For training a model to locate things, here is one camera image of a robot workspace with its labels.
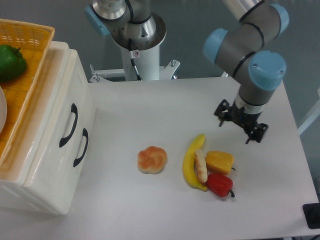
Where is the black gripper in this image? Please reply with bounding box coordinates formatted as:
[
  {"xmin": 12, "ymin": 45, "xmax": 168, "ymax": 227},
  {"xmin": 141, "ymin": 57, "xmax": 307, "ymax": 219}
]
[{"xmin": 213, "ymin": 99, "xmax": 269, "ymax": 144}]

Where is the black top drawer handle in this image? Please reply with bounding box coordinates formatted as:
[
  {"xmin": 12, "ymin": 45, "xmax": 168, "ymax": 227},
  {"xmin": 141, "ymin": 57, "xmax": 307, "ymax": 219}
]
[{"xmin": 59, "ymin": 103, "xmax": 79, "ymax": 148}]

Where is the black drawer handle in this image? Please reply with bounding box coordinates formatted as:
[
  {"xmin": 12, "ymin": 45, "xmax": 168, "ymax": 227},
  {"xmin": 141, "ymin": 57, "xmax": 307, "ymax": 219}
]
[
  {"xmin": 73, "ymin": 128, "xmax": 89, "ymax": 168},
  {"xmin": 59, "ymin": 103, "xmax": 79, "ymax": 148}
]

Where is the white drawer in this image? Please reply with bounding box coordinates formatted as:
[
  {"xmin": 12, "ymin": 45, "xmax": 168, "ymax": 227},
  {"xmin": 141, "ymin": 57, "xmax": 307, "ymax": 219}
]
[{"xmin": 23, "ymin": 49, "xmax": 96, "ymax": 215}]

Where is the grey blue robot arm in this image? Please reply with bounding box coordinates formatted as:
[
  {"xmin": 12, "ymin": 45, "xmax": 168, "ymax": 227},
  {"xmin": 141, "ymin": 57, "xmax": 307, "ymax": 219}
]
[{"xmin": 85, "ymin": 0, "xmax": 289, "ymax": 142}]

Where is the white plastic drawer cabinet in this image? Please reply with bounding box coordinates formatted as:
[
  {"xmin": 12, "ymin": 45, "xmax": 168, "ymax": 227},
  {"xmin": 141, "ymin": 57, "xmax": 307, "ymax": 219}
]
[{"xmin": 0, "ymin": 41, "xmax": 96, "ymax": 215}]

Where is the yellow toy bell pepper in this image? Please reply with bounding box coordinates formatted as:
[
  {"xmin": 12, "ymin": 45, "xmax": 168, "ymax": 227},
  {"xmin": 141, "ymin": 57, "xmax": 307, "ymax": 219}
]
[{"xmin": 205, "ymin": 150, "xmax": 235, "ymax": 175}]

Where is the toy baguette stick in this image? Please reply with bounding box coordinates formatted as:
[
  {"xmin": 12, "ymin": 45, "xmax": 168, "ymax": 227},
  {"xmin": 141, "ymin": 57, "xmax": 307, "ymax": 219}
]
[{"xmin": 194, "ymin": 148, "xmax": 208, "ymax": 183}]

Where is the red toy bell pepper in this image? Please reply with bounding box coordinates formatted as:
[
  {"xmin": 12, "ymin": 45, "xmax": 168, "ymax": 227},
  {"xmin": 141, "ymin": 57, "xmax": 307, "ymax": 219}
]
[{"xmin": 206, "ymin": 173, "xmax": 235, "ymax": 198}]

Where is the yellow toy banana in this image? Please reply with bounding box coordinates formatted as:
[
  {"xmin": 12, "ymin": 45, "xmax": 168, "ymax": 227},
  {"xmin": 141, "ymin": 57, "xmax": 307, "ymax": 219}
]
[{"xmin": 182, "ymin": 133, "xmax": 208, "ymax": 192}]

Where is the toy bread roll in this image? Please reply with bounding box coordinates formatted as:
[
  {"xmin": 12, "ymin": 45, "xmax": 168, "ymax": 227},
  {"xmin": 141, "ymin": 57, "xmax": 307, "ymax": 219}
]
[{"xmin": 137, "ymin": 146, "xmax": 168, "ymax": 174}]

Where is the black device at edge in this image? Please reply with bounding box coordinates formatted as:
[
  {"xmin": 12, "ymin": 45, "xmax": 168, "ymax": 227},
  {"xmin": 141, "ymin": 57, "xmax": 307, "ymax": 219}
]
[{"xmin": 302, "ymin": 202, "xmax": 320, "ymax": 229}]

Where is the orange woven basket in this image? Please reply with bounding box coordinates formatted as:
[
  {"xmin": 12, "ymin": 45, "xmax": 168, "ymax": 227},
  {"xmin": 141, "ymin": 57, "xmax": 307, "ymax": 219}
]
[{"xmin": 0, "ymin": 19, "xmax": 55, "ymax": 171}]

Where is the green toy bell pepper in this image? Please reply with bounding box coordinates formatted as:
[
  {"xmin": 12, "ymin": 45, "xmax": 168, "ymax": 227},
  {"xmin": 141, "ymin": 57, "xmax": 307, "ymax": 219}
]
[{"xmin": 0, "ymin": 44, "xmax": 27, "ymax": 83}]

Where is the white plate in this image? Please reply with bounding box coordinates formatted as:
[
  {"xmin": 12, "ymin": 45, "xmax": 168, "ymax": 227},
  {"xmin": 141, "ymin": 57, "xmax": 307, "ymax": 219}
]
[{"xmin": 0, "ymin": 88, "xmax": 7, "ymax": 132}]

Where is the white frame bracket right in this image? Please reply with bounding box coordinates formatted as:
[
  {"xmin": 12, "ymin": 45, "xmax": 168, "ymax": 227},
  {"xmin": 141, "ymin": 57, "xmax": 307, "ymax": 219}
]
[{"xmin": 221, "ymin": 72, "xmax": 229, "ymax": 77}]

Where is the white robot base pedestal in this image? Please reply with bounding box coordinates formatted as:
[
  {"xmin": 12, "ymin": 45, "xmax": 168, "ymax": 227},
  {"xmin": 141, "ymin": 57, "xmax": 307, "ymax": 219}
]
[{"xmin": 113, "ymin": 12, "xmax": 167, "ymax": 81}]

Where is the black lower drawer handle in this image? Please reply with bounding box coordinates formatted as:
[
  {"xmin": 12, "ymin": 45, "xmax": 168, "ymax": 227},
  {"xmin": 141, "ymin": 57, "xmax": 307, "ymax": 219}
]
[{"xmin": 73, "ymin": 128, "xmax": 89, "ymax": 168}]

